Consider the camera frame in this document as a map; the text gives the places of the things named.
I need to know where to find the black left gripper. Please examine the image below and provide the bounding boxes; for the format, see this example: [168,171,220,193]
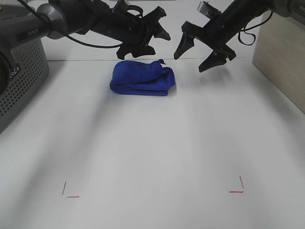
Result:
[112,6,171,60]

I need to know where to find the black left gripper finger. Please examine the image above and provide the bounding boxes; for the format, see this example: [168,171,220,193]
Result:
[199,51,229,73]

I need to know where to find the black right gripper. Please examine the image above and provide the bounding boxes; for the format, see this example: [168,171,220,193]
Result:
[173,11,236,60]

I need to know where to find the blue towel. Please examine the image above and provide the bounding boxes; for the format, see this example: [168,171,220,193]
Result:
[110,59,176,96]

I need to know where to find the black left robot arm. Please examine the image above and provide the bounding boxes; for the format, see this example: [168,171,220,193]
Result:
[0,0,171,93]

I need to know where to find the beige storage bin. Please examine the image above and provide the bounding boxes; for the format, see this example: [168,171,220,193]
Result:
[253,14,305,112]

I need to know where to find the grey perforated laundry basket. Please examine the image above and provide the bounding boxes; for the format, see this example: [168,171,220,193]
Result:
[0,4,50,133]

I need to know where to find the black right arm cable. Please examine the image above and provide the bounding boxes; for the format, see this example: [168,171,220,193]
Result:
[238,9,275,46]

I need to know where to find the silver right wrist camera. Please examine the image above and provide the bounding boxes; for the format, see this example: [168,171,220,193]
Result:
[197,1,219,19]

